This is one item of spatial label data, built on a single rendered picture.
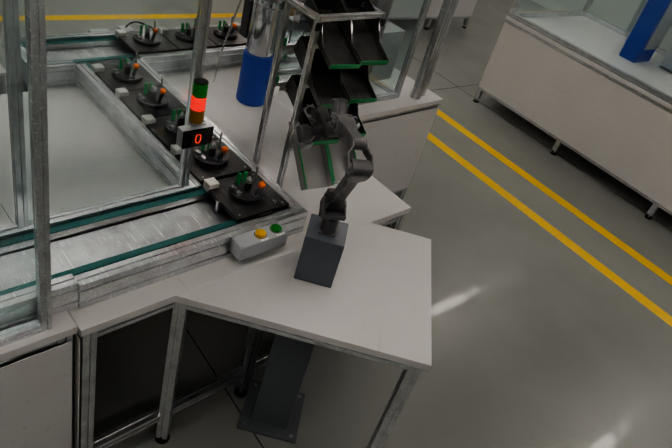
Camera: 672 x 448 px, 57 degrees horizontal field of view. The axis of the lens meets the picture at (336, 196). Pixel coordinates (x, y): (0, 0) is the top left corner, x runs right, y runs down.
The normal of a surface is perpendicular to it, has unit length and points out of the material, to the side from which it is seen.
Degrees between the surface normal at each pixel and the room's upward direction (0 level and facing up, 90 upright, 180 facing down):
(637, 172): 90
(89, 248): 0
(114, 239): 0
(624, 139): 90
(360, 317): 0
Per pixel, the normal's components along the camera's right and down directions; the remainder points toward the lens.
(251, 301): 0.24, -0.80
